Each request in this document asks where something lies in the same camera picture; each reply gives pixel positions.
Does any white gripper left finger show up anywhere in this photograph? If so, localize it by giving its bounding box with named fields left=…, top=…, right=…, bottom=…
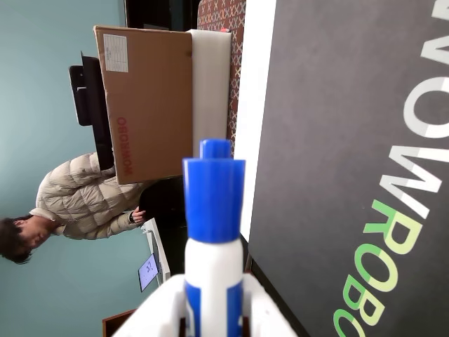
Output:
left=112, top=273, right=187, bottom=337

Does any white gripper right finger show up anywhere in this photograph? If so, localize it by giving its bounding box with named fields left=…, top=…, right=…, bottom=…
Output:
left=241, top=272, right=299, bottom=337

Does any blue whiteboard marker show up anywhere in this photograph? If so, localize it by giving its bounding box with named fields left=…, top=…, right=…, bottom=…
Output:
left=182, top=138, right=246, bottom=337

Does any person's hand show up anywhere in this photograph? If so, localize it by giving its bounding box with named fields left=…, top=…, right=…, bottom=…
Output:
left=129, top=206, right=147, bottom=225

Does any reddish brown wooden furniture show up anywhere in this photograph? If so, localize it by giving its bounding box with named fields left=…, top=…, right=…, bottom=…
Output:
left=101, top=308, right=138, bottom=337

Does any person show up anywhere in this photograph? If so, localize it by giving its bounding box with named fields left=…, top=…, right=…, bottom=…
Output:
left=0, top=152, right=147, bottom=267

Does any dark grey WOWROBO mat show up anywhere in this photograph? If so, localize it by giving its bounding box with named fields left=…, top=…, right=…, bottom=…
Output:
left=247, top=0, right=449, bottom=337

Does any brown cardboard box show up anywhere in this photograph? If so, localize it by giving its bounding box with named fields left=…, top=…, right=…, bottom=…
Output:
left=93, top=24, right=194, bottom=185

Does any white foam sheet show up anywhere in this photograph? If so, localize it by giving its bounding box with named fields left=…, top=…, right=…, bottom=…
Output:
left=185, top=29, right=233, bottom=158

